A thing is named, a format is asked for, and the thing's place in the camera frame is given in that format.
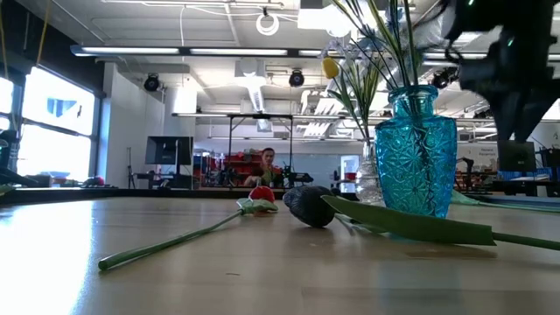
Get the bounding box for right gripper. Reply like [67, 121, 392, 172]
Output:
[458, 25, 560, 144]

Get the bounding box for white artificial flower sprig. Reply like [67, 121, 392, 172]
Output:
[321, 38, 382, 141]

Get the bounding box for black artificial tulip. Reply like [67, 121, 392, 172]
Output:
[283, 185, 560, 253]

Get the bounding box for red artificial tulip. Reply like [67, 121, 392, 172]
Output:
[98, 185, 279, 271]

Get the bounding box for blue cut-glass vase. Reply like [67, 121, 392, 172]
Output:
[374, 84, 459, 219]

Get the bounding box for clear glass vase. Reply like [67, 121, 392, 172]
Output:
[354, 139, 384, 206]

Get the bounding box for black background monitor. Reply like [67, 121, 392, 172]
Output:
[497, 139, 537, 172]

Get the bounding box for person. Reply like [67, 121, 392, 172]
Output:
[242, 147, 285, 188]

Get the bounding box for white ceiling vent unit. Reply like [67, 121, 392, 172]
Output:
[234, 58, 269, 114]

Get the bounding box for red storage shelves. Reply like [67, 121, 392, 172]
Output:
[194, 150, 263, 187]

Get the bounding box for black monitor on stand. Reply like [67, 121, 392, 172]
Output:
[144, 136, 194, 189]

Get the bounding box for black tripod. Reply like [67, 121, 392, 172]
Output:
[125, 146, 136, 187]

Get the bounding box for black background rig frame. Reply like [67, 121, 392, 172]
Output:
[171, 112, 382, 189]

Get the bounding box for white cable coil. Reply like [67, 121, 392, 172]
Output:
[255, 12, 280, 37]

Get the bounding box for black overhead frame bar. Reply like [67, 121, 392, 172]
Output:
[70, 44, 495, 60]

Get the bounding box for black aluminium table frame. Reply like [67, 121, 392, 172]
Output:
[0, 186, 360, 205]

